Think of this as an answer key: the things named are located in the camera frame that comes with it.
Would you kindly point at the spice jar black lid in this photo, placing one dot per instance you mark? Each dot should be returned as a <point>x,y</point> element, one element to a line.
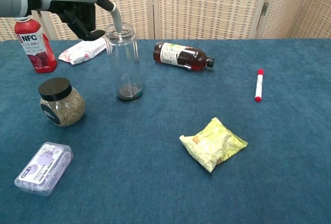
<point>62,107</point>

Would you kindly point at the white pink tissue packet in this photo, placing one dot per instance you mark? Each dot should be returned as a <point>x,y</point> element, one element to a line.
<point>82,52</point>

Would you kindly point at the red NFC juice bottle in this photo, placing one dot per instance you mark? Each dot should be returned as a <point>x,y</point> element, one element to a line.
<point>36,50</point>

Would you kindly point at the woven folding screen panel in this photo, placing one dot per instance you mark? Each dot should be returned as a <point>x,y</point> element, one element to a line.
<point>287,9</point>
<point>318,14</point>
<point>207,6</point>
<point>139,6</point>
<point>7,31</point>

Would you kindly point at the clear glass jar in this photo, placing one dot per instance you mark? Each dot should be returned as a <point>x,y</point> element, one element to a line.
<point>125,63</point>

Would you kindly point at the brown glass bottle with label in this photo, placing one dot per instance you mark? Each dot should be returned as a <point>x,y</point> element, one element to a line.
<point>181,56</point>

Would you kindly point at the clear plastic box purple label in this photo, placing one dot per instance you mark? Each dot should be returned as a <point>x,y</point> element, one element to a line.
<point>44,168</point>

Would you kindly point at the black screen hinge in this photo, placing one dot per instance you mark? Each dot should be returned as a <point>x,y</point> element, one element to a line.
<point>264,8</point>

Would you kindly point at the blue table cloth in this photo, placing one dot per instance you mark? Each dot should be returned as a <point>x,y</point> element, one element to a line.
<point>155,182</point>

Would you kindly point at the yellow green snack bag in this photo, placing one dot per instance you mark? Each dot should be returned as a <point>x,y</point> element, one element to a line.
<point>214,143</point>

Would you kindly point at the red white marker pen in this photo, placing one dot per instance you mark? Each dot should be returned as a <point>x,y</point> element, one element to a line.
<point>259,87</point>

